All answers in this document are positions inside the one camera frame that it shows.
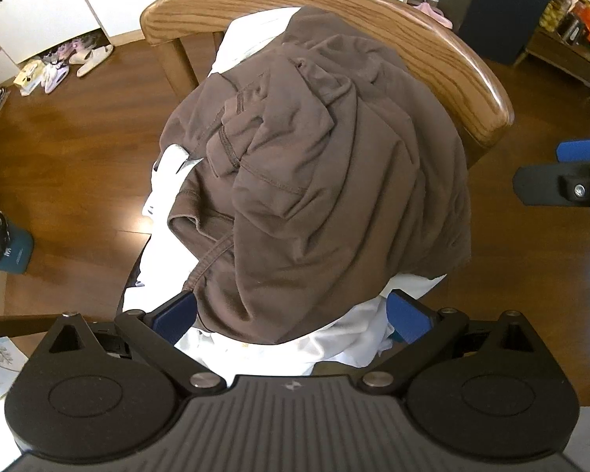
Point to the dark navy panel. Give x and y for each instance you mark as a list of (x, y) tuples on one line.
[(511, 10)]

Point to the brown shirt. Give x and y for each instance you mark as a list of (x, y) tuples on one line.
[(324, 182)]

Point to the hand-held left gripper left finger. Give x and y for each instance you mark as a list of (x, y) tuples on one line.
[(177, 312)]

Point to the pile of colourful packets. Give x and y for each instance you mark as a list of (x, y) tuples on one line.
[(580, 14)]

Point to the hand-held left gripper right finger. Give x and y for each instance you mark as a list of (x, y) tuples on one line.
[(408, 314)]

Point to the white garment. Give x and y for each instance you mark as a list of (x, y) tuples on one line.
[(275, 354)]

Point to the row of shoes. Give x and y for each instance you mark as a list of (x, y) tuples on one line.
[(59, 66)]

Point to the teal box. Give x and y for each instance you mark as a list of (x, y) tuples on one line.
[(19, 255)]

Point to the wooden chair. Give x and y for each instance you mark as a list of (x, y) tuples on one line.
[(373, 5)]

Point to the wooden top sideboard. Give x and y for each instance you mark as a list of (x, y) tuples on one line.
[(565, 59)]

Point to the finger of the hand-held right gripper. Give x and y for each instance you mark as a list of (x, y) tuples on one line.
[(541, 184), (585, 151)]

